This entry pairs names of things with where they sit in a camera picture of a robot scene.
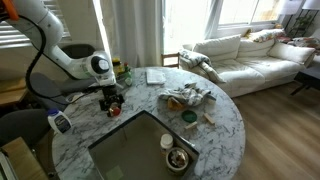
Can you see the green sticky note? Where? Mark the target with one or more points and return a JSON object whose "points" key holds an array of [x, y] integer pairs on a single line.
{"points": [[115, 173]]}

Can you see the dark office chair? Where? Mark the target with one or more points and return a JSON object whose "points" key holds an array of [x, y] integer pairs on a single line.
{"points": [[23, 126]]}

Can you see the wooden chair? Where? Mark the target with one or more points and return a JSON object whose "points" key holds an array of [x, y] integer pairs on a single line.
{"points": [[170, 60]]}

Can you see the brown bread rolls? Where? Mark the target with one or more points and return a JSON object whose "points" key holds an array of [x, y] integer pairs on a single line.
{"points": [[173, 104]]}

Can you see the small white jar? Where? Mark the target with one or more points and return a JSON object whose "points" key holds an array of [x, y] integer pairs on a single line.
{"points": [[166, 141]]}

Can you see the bowl with contents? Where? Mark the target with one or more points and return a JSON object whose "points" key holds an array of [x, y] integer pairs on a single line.
{"points": [[177, 160]]}

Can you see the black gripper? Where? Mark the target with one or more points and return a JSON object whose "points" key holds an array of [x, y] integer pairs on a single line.
{"points": [[110, 92]]}

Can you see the striped grey white cloth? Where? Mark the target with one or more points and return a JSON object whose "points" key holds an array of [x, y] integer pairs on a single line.
{"points": [[188, 93]]}

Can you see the light wooden furniture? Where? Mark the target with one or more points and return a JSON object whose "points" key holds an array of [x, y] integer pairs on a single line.
{"points": [[23, 160]]}

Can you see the grey chair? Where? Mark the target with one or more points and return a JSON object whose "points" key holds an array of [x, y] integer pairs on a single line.
{"points": [[43, 83]]}

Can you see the navy cardboard box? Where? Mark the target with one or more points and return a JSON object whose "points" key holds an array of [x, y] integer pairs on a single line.
{"points": [[140, 146]]}

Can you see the white lamp shade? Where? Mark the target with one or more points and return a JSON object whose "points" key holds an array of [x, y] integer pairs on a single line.
{"points": [[311, 4], [290, 6]]}

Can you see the black coffee table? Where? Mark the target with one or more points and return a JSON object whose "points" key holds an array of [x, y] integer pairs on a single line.
{"points": [[308, 78]]}

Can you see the floral cushion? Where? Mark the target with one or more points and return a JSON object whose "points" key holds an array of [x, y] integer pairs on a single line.
{"points": [[305, 42]]}

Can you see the white sheer curtain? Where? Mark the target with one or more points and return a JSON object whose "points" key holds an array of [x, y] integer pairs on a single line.
{"points": [[133, 30]]}

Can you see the floral patterned pillow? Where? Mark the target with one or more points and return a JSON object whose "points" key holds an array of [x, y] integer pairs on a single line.
{"points": [[266, 35]]}

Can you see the white sofa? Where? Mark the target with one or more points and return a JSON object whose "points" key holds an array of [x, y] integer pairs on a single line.
{"points": [[253, 63]]}

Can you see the grey patterned blanket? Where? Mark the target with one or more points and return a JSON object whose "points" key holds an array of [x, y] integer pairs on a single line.
{"points": [[200, 65]]}

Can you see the small jar with orange lid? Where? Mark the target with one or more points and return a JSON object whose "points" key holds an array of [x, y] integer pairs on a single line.
{"points": [[115, 111]]}

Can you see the white bottle with blue cap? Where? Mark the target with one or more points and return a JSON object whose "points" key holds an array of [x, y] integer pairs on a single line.
{"points": [[60, 121]]}

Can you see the white window blinds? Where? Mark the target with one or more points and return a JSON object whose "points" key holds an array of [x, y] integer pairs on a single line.
{"points": [[6, 35]]}

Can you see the green bottle with red cap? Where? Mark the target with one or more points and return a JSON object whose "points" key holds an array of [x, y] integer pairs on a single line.
{"points": [[127, 68]]}

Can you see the brown jar with yellow lid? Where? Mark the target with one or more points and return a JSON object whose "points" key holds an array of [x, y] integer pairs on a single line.
{"points": [[116, 66]]}

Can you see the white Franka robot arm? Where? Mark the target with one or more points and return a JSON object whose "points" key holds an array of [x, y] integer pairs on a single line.
{"points": [[60, 56]]}

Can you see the plant on black stand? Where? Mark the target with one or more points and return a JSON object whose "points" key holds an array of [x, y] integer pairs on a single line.
{"points": [[301, 25]]}

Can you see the wooden block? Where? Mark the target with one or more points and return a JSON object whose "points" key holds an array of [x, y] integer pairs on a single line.
{"points": [[209, 118], [191, 125]]}

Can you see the wooden desk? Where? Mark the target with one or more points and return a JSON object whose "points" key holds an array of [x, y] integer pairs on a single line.
{"points": [[11, 90]]}

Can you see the white folded paper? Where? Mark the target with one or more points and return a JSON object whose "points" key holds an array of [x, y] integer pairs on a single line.
{"points": [[155, 76]]}

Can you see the green round lid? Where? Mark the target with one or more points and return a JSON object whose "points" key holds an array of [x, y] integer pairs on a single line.
{"points": [[189, 116]]}

